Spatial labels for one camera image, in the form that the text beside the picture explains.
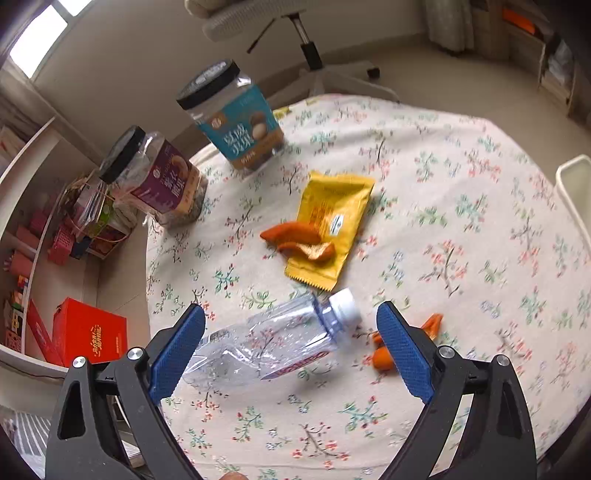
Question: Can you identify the white bookshelf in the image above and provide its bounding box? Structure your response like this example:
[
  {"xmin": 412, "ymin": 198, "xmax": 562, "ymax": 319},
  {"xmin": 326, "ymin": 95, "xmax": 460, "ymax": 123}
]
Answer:
[{"xmin": 1, "ymin": 120, "xmax": 149, "ymax": 380}]

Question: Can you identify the white trash bin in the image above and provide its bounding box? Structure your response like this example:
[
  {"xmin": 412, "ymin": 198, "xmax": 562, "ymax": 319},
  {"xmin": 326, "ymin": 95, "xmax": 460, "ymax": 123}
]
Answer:
[{"xmin": 555, "ymin": 155, "xmax": 591, "ymax": 246}]

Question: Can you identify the yellow snack wrapper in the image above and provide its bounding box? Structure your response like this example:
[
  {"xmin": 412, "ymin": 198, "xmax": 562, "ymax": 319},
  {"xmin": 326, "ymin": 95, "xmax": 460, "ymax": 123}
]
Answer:
[{"xmin": 286, "ymin": 171, "xmax": 375, "ymax": 292}]

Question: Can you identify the red gift box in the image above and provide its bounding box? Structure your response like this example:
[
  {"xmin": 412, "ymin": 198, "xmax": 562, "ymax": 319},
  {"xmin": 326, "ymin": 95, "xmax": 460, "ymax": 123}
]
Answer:
[{"xmin": 27, "ymin": 298, "xmax": 128, "ymax": 368}]

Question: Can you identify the beige curtain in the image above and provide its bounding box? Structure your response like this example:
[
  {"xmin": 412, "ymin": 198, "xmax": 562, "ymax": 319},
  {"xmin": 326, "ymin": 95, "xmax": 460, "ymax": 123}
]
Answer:
[{"xmin": 424, "ymin": 0, "xmax": 475, "ymax": 53}]

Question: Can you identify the grey office chair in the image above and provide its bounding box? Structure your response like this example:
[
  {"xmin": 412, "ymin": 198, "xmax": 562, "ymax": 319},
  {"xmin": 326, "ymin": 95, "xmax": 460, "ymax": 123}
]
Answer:
[{"xmin": 184, "ymin": 0, "xmax": 401, "ymax": 105}]

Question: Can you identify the purple label nut jar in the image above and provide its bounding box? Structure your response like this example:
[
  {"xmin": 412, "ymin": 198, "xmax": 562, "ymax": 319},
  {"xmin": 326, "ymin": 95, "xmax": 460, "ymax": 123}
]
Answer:
[{"xmin": 99, "ymin": 125, "xmax": 207, "ymax": 228}]

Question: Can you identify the floral tablecloth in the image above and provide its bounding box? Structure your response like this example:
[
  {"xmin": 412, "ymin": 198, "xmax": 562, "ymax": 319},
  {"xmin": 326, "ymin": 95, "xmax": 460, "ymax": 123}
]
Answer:
[{"xmin": 146, "ymin": 96, "xmax": 590, "ymax": 479}]

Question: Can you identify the blue label nut jar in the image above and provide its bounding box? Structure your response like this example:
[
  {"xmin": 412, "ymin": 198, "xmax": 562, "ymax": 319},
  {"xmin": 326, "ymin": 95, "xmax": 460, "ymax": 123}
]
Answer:
[{"xmin": 176, "ymin": 59, "xmax": 284, "ymax": 171}]

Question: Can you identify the wooden desk shelf unit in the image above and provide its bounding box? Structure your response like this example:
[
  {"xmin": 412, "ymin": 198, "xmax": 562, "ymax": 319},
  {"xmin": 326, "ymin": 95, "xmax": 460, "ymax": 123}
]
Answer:
[{"xmin": 470, "ymin": 1, "xmax": 590, "ymax": 125}]

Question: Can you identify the clear plastic bottle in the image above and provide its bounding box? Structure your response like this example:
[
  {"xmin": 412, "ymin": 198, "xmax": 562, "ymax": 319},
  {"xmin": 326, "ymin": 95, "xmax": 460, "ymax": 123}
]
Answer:
[{"xmin": 182, "ymin": 288, "xmax": 362, "ymax": 391}]

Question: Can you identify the orange peel on wrapper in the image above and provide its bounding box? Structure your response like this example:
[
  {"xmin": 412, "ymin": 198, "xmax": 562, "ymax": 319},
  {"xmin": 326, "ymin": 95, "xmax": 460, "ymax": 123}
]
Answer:
[{"xmin": 259, "ymin": 221, "xmax": 335, "ymax": 264}]

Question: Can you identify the orange box on desk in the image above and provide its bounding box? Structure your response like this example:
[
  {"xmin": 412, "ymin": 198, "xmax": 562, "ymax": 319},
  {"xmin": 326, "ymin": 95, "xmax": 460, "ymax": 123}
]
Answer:
[{"xmin": 502, "ymin": 7, "xmax": 538, "ymax": 36}]

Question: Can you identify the small orange peel piece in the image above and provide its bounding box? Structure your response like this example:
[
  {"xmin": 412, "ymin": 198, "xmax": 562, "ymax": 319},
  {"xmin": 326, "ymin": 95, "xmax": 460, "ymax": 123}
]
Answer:
[{"xmin": 370, "ymin": 313, "xmax": 445, "ymax": 372}]

